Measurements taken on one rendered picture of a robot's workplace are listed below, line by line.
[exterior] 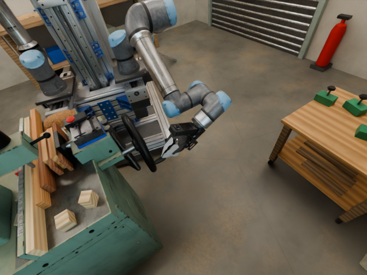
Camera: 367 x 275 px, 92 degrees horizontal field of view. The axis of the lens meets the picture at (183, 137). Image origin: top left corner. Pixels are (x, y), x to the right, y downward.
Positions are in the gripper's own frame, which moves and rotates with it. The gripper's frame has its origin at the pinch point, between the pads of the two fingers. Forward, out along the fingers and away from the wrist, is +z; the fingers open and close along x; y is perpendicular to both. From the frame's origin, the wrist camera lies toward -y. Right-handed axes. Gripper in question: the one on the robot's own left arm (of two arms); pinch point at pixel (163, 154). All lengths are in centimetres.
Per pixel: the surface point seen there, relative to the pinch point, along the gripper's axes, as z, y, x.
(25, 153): 20.8, -37.6, 9.3
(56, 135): 17.4, -30.1, 17.1
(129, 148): 8.8, -6.3, 10.2
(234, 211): 9, 84, -26
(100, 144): 9.5, -21.2, 7.9
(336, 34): -196, 155, 53
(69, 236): 25.5, -26.7, -15.1
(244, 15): -193, 178, 203
